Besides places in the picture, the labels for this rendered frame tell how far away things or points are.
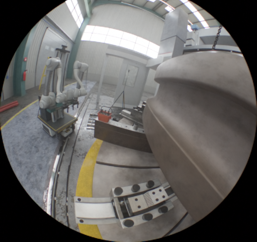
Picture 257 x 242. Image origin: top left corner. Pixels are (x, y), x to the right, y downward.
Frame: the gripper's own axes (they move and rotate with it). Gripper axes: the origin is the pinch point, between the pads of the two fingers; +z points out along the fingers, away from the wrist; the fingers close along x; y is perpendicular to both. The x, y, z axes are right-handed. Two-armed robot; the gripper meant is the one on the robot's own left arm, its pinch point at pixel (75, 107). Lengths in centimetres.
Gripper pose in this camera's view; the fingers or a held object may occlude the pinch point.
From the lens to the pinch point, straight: 181.4
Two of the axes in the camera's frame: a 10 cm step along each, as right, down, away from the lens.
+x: 1.9, -3.3, 9.2
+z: -2.5, 9.0, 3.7
